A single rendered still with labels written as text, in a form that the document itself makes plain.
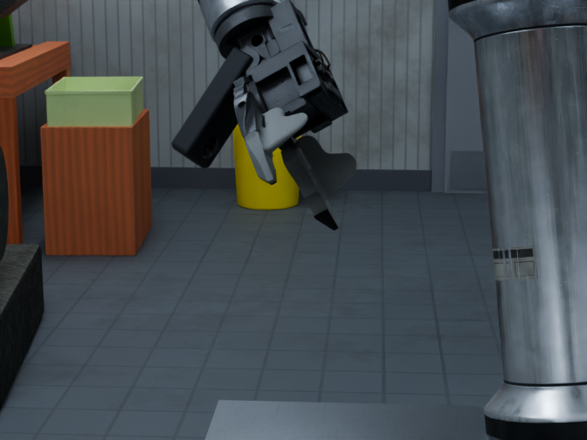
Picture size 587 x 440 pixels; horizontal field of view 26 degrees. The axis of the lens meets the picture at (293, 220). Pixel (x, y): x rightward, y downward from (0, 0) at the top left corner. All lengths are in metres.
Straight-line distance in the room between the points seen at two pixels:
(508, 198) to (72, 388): 3.36
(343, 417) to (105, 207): 4.23
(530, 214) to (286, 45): 0.42
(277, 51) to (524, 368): 0.47
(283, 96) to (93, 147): 4.54
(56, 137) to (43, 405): 1.97
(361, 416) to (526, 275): 0.75
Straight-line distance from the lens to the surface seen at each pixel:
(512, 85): 0.85
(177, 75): 7.20
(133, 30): 7.22
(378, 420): 1.57
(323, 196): 1.22
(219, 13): 1.23
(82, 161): 5.72
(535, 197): 0.85
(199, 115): 1.21
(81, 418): 3.89
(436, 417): 1.58
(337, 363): 4.31
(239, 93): 1.17
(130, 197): 5.71
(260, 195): 6.66
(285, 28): 1.21
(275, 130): 1.12
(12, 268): 4.50
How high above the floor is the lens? 1.41
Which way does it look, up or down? 13 degrees down
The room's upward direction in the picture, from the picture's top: straight up
